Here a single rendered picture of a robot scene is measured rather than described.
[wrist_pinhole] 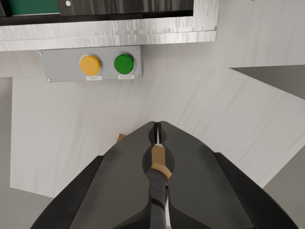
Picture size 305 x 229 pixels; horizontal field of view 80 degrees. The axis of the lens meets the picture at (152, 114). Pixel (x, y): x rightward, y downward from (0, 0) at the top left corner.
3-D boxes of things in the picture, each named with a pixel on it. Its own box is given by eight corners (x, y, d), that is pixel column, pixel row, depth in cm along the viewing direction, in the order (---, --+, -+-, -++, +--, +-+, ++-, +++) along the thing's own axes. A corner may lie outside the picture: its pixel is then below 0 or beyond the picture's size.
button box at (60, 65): (144, 72, 45) (142, 79, 39) (59, 75, 45) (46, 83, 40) (142, 41, 42) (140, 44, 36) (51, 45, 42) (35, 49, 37)
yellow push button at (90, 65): (103, 72, 40) (100, 75, 38) (85, 73, 40) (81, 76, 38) (100, 53, 38) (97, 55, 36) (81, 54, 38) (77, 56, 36)
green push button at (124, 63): (135, 71, 40) (134, 74, 38) (117, 72, 40) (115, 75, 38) (133, 52, 38) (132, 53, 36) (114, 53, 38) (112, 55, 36)
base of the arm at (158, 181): (154, 205, 62) (155, 236, 54) (113, 191, 59) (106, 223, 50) (178, 177, 55) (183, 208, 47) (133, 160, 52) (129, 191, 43)
